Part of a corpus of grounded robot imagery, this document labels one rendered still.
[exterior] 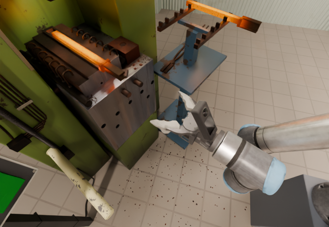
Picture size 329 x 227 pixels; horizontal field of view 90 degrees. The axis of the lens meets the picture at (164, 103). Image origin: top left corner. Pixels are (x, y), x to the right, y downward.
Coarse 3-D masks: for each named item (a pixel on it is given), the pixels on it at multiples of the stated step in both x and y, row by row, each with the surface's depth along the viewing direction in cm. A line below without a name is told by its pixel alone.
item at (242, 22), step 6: (192, 0) 88; (192, 6) 88; (198, 6) 86; (204, 6) 84; (210, 6) 84; (210, 12) 83; (216, 12) 81; (222, 12) 81; (222, 18) 81; (228, 18) 79; (234, 18) 78; (240, 18) 76; (246, 18) 75; (240, 24) 78; (246, 24) 77; (252, 24) 75; (258, 24) 73; (252, 30) 76
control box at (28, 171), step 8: (0, 160) 39; (8, 160) 40; (16, 160) 41; (0, 168) 39; (8, 168) 40; (16, 168) 41; (24, 168) 42; (32, 168) 44; (16, 176) 42; (24, 176) 42; (32, 176) 44; (24, 184) 42; (16, 200) 40; (8, 208) 39; (0, 216) 38; (0, 224) 37
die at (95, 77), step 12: (60, 24) 82; (36, 36) 77; (48, 36) 76; (72, 36) 76; (84, 36) 76; (36, 48) 73; (48, 48) 71; (60, 48) 71; (72, 48) 70; (96, 48) 71; (48, 60) 68; (60, 60) 68; (72, 60) 67; (84, 60) 67; (60, 72) 65; (84, 72) 63; (96, 72) 63; (72, 84) 65; (84, 84) 61; (96, 84) 66
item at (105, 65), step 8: (56, 32) 75; (64, 40) 72; (72, 40) 72; (80, 48) 68; (88, 56) 65; (96, 56) 65; (104, 64) 62; (112, 64) 62; (112, 72) 63; (120, 72) 59; (120, 80) 61
